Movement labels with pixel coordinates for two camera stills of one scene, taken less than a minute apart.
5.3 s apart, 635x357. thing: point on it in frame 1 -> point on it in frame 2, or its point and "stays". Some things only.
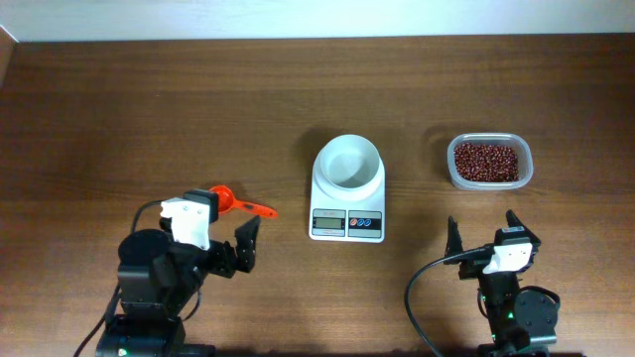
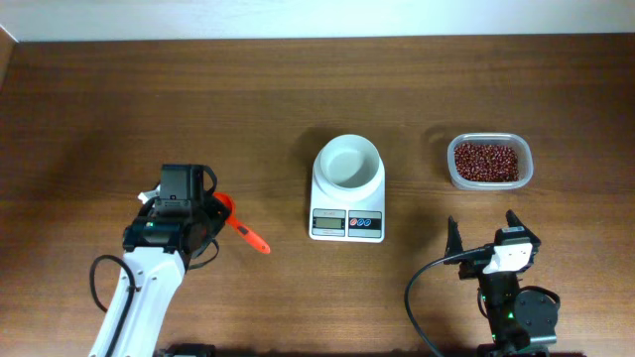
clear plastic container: x=489 y=162 stays
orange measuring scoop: x=227 y=202 -> x=246 y=233
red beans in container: x=477 y=163 stays
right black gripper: x=472 y=268 stays
